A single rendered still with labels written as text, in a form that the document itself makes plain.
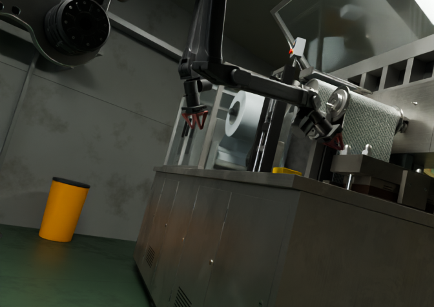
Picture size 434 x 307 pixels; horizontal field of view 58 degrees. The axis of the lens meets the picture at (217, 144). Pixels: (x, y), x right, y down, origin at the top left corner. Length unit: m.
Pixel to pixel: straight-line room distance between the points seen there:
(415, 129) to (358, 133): 0.27
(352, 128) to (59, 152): 3.42
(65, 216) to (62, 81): 1.42
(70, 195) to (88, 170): 0.68
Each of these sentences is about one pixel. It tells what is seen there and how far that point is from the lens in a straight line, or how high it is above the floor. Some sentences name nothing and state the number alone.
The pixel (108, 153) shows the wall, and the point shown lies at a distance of 4.64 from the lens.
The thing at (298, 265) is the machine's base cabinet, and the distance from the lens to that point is 1.16.
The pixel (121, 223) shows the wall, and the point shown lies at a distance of 4.87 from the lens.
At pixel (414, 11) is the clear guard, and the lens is 1.94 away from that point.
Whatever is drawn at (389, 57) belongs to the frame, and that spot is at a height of 1.62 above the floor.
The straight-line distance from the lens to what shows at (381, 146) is 1.63.
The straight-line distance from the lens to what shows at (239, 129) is 2.44.
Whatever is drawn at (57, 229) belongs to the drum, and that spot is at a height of 0.11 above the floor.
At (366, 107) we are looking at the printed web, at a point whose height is 1.25.
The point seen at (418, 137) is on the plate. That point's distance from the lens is 1.72.
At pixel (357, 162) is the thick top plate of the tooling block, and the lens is 1.33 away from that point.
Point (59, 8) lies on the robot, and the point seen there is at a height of 1.14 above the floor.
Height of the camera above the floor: 0.79
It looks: 7 degrees up
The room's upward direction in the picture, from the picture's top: 15 degrees clockwise
